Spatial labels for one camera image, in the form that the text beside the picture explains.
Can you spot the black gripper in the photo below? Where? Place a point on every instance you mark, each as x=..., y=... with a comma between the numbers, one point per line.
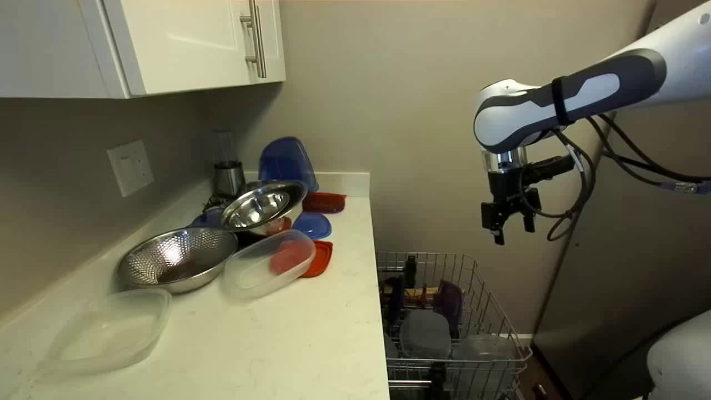
x=508, y=197

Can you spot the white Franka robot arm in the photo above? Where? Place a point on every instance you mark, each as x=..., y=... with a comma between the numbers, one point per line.
x=534, y=114

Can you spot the clear container in rack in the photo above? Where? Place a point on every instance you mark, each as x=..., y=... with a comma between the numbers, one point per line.
x=483, y=351

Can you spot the purple cup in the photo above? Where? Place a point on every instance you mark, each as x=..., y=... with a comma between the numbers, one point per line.
x=448, y=303

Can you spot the stainless steel refrigerator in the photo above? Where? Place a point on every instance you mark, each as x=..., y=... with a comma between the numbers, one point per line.
x=629, y=252

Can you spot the black kitchen utensil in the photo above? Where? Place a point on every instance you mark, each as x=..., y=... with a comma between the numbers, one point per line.
x=395, y=296

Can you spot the grey plastic lid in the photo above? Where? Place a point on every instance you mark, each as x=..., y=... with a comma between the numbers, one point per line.
x=425, y=335

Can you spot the red plastic container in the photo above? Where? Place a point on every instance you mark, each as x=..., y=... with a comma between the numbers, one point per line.
x=324, y=201

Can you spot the red plastic lid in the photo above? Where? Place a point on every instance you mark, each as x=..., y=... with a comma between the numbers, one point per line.
x=319, y=258

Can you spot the blue round plastic lid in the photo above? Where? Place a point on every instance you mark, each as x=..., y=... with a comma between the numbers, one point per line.
x=314, y=225

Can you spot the small red lid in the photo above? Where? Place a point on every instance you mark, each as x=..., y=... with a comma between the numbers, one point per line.
x=277, y=225

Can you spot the large blue plastic container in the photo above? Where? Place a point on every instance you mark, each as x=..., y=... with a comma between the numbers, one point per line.
x=287, y=163

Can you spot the tilted steel bowl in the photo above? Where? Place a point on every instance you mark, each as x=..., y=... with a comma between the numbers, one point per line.
x=258, y=203

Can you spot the clear plastic food container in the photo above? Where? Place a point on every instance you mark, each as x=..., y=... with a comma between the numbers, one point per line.
x=255, y=271

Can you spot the small metal cup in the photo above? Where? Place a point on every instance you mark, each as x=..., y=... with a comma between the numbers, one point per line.
x=228, y=179

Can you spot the dark blue lid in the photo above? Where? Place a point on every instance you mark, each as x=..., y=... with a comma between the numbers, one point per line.
x=207, y=219

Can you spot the large steel mixing bowl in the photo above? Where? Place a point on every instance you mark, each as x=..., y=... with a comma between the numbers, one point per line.
x=174, y=258

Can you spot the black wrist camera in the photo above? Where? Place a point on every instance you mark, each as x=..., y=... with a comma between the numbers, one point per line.
x=552, y=168

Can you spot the white wall cabinet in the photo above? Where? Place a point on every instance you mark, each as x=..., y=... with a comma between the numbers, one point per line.
x=184, y=46

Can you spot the white wall outlet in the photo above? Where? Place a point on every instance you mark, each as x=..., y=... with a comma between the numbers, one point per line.
x=128, y=168

